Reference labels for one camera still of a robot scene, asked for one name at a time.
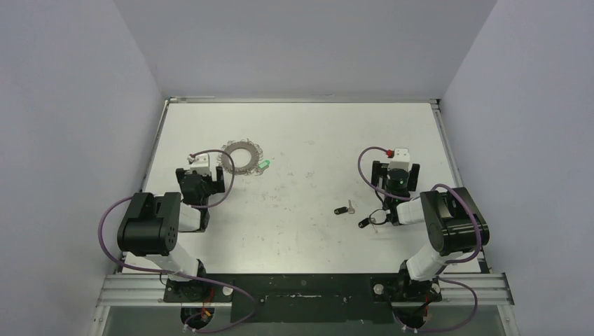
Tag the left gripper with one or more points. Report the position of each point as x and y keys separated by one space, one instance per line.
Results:
x=216 y=186

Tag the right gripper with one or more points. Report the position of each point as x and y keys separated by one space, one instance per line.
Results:
x=377 y=172

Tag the metal key organizer disc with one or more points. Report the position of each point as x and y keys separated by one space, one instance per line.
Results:
x=246 y=155

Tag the black tagged key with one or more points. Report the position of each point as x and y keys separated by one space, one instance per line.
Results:
x=349 y=209
x=369 y=221

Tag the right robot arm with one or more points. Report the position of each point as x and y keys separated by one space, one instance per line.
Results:
x=453 y=222

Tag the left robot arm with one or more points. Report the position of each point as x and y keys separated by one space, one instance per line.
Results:
x=152 y=223

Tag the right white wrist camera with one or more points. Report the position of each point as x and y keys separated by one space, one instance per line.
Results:
x=399 y=159

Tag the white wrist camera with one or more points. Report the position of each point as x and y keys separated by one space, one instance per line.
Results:
x=199 y=163
x=399 y=159

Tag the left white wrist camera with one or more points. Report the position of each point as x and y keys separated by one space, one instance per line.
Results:
x=199 y=163

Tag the aluminium frame rail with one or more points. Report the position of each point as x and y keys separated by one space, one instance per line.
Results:
x=150 y=290

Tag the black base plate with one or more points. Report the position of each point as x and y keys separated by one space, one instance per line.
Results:
x=309 y=298

